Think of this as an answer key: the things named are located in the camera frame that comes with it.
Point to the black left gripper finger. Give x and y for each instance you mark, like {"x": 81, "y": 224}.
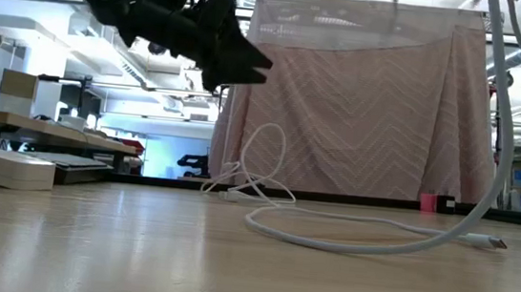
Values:
{"x": 225, "y": 42}
{"x": 229, "y": 77}

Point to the pink USB charger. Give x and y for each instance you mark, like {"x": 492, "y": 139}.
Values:
{"x": 428, "y": 203}

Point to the black USB charger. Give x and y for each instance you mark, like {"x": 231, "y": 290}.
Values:
{"x": 445, "y": 204}

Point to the black wheeled equipment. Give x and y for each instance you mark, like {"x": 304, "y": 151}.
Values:
{"x": 194, "y": 163}

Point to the red bin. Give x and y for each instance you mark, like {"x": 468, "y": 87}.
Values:
{"x": 133, "y": 145}

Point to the pink chevron cloth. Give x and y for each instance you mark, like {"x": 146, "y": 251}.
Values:
{"x": 364, "y": 117}

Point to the brown cardboard box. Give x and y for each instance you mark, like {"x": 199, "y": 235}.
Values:
{"x": 17, "y": 89}

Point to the wide black power strip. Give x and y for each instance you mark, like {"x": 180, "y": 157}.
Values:
{"x": 72, "y": 164}

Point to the wooden side table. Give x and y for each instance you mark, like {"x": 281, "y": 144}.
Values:
{"x": 28, "y": 123}

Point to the black aluminium table frame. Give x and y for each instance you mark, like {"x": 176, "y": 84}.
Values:
{"x": 332, "y": 197}

